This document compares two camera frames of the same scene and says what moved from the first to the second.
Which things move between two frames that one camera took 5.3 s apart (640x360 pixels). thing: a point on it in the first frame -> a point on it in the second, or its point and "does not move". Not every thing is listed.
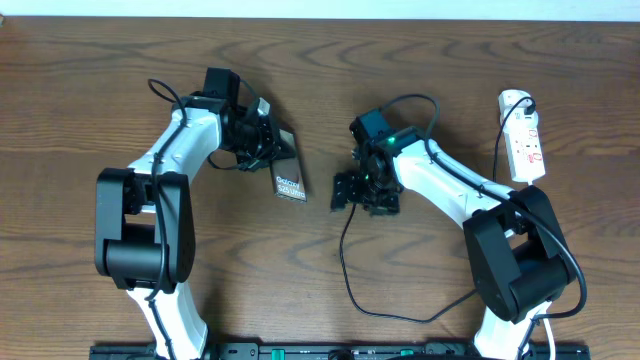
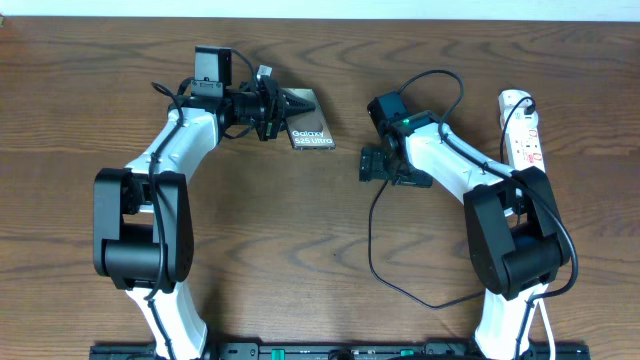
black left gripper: x=271 y=148 -> x=277 y=109
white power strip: x=519 y=117 does not move
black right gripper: x=346 y=190 -> x=371 y=168
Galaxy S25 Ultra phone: x=287 y=178 -> x=310 y=130
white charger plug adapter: x=520 y=119 does not move
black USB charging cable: x=529 y=106 -> x=529 y=111
